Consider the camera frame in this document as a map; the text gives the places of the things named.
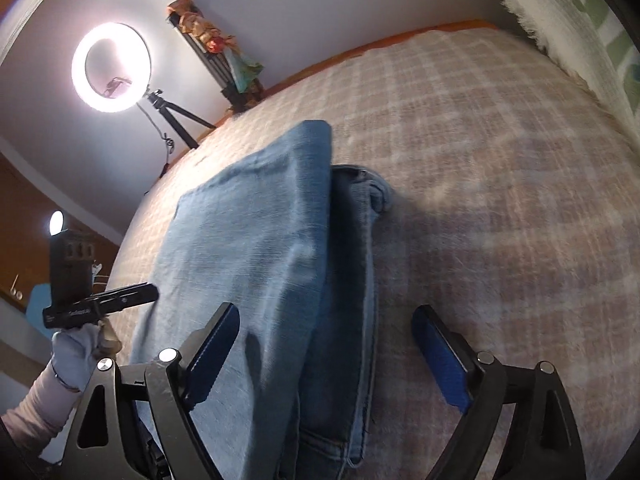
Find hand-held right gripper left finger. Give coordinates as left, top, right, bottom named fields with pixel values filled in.
left=57, top=301, right=242, bottom=480

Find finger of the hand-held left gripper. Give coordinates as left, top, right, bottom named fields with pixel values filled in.
left=100, top=282, right=160, bottom=312

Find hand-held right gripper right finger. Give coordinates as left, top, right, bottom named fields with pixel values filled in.
left=411, top=304, right=587, bottom=480

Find light blue denim pants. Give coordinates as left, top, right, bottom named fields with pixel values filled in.
left=131, top=119, right=396, bottom=480

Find person's left forearm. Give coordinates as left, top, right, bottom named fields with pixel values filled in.
left=0, top=364, right=83, bottom=456

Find person's left hand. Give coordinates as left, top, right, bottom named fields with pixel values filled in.
left=51, top=317, right=122, bottom=391

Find pink plaid blanket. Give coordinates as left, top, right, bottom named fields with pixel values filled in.
left=107, top=27, right=640, bottom=480

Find small black tripod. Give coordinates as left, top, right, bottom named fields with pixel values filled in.
left=144, top=89, right=217, bottom=150

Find tall black tripod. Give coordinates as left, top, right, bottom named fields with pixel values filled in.
left=167, top=7, right=264, bottom=112

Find green patterned fringed throw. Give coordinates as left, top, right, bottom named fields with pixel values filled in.
left=470, top=0, right=640, bottom=131

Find ring light cable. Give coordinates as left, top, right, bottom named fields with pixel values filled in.
left=144, top=104, right=174, bottom=182

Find white ring light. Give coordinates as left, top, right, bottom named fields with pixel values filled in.
left=71, top=21, right=152, bottom=114

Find orange wooden bed frame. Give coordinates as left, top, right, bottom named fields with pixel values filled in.
left=159, top=19, right=502, bottom=172

